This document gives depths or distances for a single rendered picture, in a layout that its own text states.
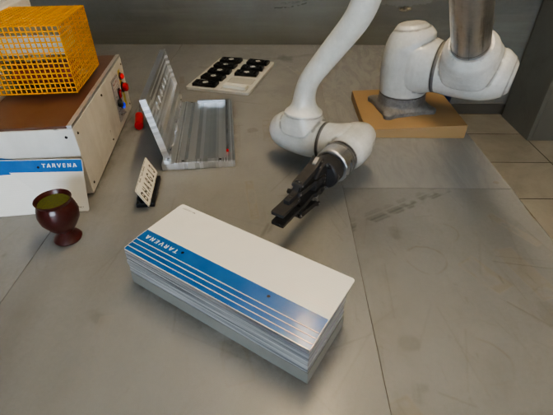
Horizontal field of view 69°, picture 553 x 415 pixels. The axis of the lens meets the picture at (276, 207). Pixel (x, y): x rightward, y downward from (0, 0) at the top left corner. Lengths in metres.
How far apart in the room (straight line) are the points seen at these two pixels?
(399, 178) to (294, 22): 2.47
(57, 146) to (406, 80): 1.01
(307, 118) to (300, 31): 2.45
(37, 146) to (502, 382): 1.06
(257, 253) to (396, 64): 0.84
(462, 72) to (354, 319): 0.78
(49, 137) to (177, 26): 2.59
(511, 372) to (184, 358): 0.54
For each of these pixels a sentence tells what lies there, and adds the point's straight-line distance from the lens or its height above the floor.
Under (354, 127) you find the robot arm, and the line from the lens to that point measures 1.07.
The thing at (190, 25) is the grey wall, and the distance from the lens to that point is 3.55.
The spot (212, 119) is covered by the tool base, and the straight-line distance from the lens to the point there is 1.40.
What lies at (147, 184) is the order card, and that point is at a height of 0.93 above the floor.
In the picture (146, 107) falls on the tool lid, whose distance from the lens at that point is 1.10.
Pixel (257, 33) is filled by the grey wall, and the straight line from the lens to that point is 3.49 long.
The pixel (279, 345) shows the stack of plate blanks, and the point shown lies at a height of 0.96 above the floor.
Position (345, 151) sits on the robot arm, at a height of 1.03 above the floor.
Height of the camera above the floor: 1.51
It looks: 37 degrees down
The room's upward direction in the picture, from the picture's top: straight up
